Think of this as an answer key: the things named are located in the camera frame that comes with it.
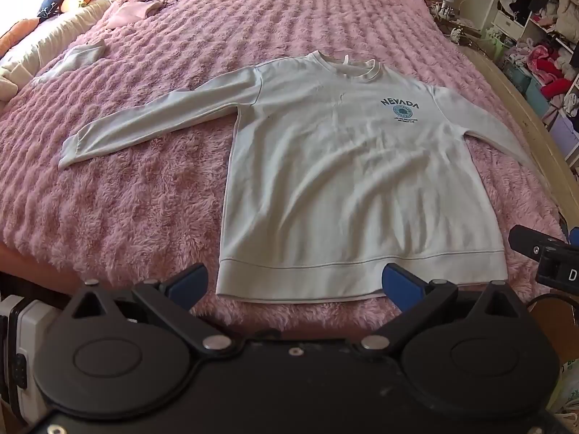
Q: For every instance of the lilac storage box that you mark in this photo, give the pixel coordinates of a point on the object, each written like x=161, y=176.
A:
x=565, y=133

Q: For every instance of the wooden bed frame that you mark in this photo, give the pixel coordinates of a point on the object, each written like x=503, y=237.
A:
x=543, y=135

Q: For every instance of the orange plush toy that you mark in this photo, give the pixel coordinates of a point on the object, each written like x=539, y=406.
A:
x=74, y=1

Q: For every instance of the pink fluffy blanket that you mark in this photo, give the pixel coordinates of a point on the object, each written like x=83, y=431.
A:
x=135, y=190

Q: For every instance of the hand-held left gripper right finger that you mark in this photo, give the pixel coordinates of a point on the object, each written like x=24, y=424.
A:
x=400, y=287

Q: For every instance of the white suitcase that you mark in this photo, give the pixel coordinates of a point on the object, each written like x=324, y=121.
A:
x=27, y=334

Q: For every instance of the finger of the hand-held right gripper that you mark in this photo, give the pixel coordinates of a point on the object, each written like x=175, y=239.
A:
x=524, y=239

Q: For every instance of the white printed sweatshirt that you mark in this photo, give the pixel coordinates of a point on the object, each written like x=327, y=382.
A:
x=325, y=167

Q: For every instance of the small pale cloth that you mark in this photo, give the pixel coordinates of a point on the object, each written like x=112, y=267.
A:
x=74, y=58

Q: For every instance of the orange cushion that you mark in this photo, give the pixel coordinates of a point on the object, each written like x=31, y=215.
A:
x=20, y=29

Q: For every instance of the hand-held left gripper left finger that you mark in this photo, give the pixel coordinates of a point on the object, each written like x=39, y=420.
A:
x=192, y=278

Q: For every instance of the white shelf unit with clothes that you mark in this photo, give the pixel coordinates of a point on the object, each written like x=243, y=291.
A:
x=504, y=20

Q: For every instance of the teal storage box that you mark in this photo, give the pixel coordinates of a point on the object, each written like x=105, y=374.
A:
x=520, y=79

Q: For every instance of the green basket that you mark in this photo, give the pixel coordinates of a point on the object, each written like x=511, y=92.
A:
x=500, y=43

